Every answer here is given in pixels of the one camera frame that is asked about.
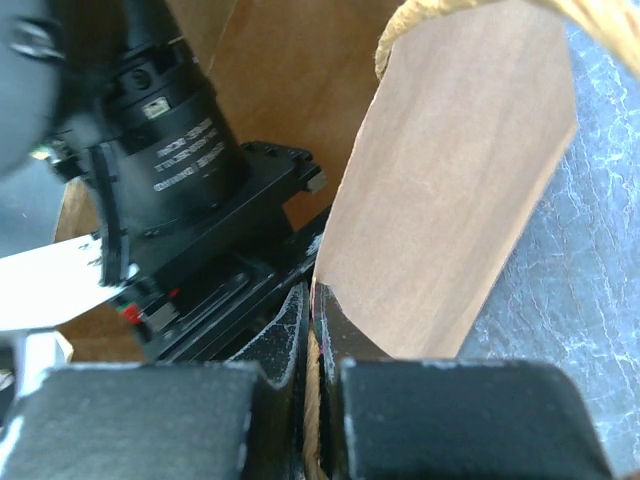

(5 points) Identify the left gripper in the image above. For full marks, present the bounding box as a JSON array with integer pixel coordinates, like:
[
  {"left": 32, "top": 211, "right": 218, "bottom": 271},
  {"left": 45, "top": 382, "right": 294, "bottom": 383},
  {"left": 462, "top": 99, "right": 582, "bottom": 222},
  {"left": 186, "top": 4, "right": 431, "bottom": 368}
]
[{"left": 114, "top": 141, "right": 329, "bottom": 362}]

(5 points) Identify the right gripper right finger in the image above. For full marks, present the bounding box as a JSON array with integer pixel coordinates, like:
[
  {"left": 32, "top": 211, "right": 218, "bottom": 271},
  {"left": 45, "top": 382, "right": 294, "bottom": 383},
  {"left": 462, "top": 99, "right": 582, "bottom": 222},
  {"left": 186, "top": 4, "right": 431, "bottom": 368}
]
[{"left": 312, "top": 282, "right": 390, "bottom": 479}]

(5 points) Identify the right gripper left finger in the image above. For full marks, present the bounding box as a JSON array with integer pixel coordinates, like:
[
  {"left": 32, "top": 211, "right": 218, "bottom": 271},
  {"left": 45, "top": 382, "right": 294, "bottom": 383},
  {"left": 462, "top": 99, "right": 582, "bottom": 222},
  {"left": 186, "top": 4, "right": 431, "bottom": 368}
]
[{"left": 230, "top": 283, "right": 309, "bottom": 479}]

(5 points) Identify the brown paper bag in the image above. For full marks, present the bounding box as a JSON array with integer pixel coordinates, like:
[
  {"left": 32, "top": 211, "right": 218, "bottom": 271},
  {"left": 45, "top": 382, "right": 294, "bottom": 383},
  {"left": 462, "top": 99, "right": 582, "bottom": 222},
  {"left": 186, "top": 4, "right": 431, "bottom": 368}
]
[{"left": 49, "top": 0, "right": 640, "bottom": 480}]

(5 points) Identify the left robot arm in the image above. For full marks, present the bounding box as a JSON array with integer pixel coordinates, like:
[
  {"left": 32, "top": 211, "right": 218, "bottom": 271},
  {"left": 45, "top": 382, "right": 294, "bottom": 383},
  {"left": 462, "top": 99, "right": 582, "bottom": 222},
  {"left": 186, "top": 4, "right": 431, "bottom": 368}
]
[{"left": 1, "top": 1, "right": 326, "bottom": 362}]

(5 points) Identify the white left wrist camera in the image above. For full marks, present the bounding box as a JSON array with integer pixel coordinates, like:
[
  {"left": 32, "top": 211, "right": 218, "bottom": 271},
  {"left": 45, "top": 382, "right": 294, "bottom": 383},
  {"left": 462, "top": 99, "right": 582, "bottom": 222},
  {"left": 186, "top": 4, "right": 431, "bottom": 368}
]
[{"left": 1, "top": 235, "right": 124, "bottom": 397}]

